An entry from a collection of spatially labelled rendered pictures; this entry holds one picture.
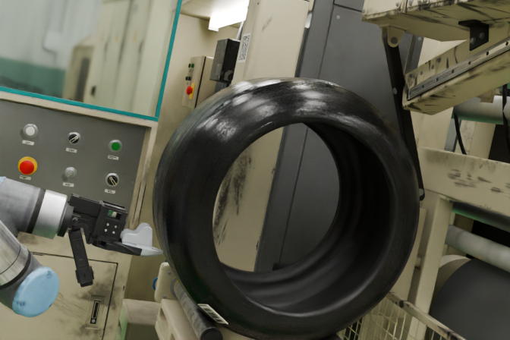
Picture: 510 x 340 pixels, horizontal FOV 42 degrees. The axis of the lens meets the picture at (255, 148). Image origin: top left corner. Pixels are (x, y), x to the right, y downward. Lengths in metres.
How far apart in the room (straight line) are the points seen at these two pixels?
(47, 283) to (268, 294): 0.60
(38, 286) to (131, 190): 0.85
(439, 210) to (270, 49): 0.62
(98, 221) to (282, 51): 0.66
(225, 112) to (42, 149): 0.82
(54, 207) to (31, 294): 0.19
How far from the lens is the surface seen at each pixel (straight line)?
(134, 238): 1.38
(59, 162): 2.01
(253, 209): 1.71
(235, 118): 1.29
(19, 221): 1.34
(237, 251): 1.73
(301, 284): 1.67
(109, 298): 2.05
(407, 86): 1.74
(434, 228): 1.87
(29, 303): 1.24
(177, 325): 1.53
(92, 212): 1.36
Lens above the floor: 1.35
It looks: 3 degrees down
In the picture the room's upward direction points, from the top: 12 degrees clockwise
